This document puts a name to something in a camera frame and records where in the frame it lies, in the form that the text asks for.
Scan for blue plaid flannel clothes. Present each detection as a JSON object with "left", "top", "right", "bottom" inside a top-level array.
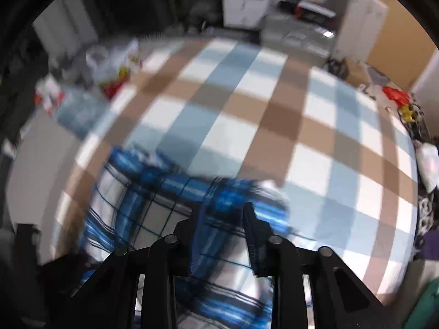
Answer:
[{"left": 80, "top": 147, "right": 292, "bottom": 329}]

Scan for wooden door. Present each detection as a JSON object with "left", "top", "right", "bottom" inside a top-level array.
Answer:
[{"left": 365, "top": 0, "right": 438, "bottom": 90}]

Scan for green cloth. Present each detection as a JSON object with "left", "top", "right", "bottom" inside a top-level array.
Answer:
[{"left": 405, "top": 281, "right": 439, "bottom": 329}]

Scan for dark cloth pile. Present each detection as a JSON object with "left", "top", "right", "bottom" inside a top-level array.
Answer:
[{"left": 182, "top": 0, "right": 223, "bottom": 31}]

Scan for white drawer cabinet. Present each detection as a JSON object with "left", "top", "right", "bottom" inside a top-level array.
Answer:
[{"left": 219, "top": 0, "right": 278, "bottom": 30}]

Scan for red plastic bag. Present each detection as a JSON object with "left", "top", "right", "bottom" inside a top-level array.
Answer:
[{"left": 382, "top": 86, "right": 410, "bottom": 105}]

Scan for clear bag of colourful packets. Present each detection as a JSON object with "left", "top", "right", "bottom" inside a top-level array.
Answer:
[{"left": 86, "top": 39, "right": 143, "bottom": 98}]

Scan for white plastic bag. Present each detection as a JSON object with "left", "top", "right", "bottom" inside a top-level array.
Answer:
[{"left": 417, "top": 142, "right": 439, "bottom": 192}]

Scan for brown blue checked bed sheet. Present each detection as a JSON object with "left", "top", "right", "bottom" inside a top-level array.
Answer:
[{"left": 51, "top": 36, "right": 421, "bottom": 299}]

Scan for silver suitcase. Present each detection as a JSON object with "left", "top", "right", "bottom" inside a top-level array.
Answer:
[{"left": 261, "top": 14, "right": 335, "bottom": 66}]

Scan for light blue cloth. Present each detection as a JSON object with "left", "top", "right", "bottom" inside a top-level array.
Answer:
[{"left": 57, "top": 89, "right": 114, "bottom": 138}]

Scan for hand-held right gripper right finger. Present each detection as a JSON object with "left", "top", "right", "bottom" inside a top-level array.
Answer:
[{"left": 243, "top": 202, "right": 390, "bottom": 329}]

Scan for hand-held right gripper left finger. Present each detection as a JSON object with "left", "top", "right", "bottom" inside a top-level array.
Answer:
[{"left": 69, "top": 208, "right": 204, "bottom": 329}]

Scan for tall white cabinet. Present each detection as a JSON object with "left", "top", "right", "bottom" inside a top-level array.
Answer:
[{"left": 334, "top": 0, "right": 390, "bottom": 64}]

